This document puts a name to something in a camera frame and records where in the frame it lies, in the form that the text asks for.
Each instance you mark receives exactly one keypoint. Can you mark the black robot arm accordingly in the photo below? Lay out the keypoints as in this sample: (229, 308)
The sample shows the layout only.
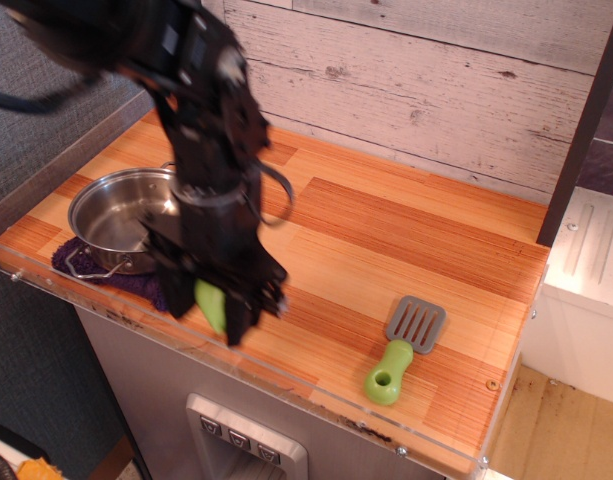
(189, 62)

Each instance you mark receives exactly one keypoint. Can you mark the grey toy fridge cabinet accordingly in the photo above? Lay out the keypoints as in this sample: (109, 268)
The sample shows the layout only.
(194, 416)

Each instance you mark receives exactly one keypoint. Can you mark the orange yellow object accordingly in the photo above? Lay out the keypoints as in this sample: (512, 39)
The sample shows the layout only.
(38, 469)

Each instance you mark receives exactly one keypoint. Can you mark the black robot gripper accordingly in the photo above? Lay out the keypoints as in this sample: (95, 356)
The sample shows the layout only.
(217, 242)

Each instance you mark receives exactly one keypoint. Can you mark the dark vertical post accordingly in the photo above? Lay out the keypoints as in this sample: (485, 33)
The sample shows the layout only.
(595, 104)

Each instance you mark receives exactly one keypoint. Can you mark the green toy pear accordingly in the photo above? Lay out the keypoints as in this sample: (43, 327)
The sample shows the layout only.
(211, 301)

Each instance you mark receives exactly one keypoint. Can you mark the stainless steel pot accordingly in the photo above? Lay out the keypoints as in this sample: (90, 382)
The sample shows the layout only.
(107, 217)

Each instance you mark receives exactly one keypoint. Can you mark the clear acrylic table guard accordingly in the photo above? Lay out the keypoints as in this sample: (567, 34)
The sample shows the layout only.
(408, 293)

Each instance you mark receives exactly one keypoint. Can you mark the purple cloth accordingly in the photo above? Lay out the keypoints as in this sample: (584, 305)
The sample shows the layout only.
(145, 286)

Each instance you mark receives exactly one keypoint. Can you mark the white toy sink unit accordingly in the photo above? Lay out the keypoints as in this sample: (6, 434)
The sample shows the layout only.
(569, 336)

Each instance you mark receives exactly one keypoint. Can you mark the grey green toy spatula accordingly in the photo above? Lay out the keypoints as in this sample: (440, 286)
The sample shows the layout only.
(414, 328)

